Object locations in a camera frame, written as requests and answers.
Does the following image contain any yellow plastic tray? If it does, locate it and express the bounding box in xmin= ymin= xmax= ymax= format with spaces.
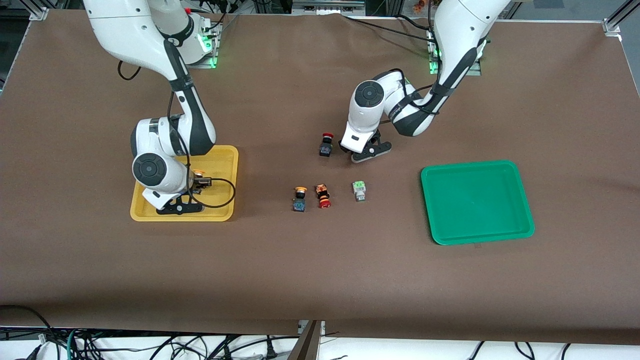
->
xmin=130 ymin=145 xmax=240 ymax=222

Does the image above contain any red button black body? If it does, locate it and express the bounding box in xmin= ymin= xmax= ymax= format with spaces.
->
xmin=318 ymin=132 xmax=336 ymax=158

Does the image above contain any red button orange label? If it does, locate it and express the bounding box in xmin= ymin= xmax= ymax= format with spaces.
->
xmin=315 ymin=183 xmax=333 ymax=209

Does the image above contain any green plastic tray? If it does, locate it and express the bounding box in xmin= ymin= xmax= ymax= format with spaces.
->
xmin=420 ymin=160 xmax=536 ymax=246

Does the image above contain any brown table cover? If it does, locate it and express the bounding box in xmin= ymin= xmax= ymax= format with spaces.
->
xmin=0 ymin=10 xmax=640 ymax=346

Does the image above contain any aluminium corner profile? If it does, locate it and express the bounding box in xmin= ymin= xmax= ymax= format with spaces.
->
xmin=602 ymin=0 xmax=640 ymax=36
xmin=27 ymin=0 xmax=51 ymax=21

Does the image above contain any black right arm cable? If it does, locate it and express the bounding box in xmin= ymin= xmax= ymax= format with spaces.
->
xmin=117 ymin=40 xmax=237 ymax=209

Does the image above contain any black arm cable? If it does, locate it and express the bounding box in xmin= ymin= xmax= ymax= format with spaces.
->
xmin=117 ymin=40 xmax=237 ymax=209
xmin=385 ymin=0 xmax=451 ymax=126

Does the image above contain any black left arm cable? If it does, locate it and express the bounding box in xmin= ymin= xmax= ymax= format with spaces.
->
xmin=385 ymin=0 xmax=451 ymax=126

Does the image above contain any thin black table cable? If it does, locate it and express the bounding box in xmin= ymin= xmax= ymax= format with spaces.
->
xmin=342 ymin=14 xmax=436 ymax=41

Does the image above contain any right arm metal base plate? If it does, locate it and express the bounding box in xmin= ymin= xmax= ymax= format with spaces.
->
xmin=187 ymin=22 xmax=223 ymax=70

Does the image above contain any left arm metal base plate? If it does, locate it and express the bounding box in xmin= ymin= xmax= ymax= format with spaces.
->
xmin=426 ymin=27 xmax=483 ymax=77

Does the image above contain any aluminium table frame profile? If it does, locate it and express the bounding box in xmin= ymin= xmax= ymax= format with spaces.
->
xmin=287 ymin=320 xmax=326 ymax=360

